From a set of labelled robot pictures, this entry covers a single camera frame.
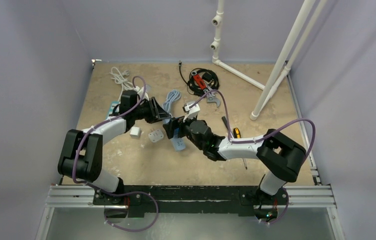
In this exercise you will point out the white charger plug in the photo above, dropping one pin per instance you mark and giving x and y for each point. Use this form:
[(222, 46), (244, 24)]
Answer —
[(135, 132)]

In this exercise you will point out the red adjustable wrench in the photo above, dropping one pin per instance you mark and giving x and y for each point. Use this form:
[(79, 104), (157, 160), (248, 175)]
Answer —
[(210, 98)]

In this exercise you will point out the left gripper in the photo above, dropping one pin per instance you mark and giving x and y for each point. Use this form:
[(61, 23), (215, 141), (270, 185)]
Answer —
[(160, 113)]

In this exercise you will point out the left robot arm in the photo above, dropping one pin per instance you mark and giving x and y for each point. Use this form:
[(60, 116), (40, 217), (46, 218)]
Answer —
[(81, 154)]

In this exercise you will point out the yellow black screwdriver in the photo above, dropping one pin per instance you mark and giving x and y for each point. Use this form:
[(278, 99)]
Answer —
[(237, 135)]

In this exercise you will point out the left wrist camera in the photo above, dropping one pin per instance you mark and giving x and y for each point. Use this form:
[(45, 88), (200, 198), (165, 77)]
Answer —
[(143, 90)]

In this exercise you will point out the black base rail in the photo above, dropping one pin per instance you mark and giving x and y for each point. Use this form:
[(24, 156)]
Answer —
[(242, 200)]

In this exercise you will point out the blue power strip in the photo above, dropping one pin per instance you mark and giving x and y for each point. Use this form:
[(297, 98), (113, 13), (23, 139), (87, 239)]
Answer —
[(178, 142)]

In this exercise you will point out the black handle hammer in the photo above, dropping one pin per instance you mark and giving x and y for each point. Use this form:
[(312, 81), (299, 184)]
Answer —
[(227, 126)]

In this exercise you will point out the white pvc pipe frame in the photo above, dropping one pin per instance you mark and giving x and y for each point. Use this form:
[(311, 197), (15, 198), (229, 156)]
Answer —
[(266, 31)]

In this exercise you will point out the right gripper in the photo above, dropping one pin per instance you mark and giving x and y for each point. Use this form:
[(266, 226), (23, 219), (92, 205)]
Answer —
[(177, 127)]

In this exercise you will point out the white grey adapter block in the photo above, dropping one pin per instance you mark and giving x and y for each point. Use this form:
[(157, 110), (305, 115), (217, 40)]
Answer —
[(156, 135)]

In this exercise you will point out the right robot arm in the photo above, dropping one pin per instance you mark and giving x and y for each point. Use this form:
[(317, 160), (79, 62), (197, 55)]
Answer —
[(282, 156)]

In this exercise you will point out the teal power strip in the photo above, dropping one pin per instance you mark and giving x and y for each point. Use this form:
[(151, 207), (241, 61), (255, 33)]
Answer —
[(111, 108)]

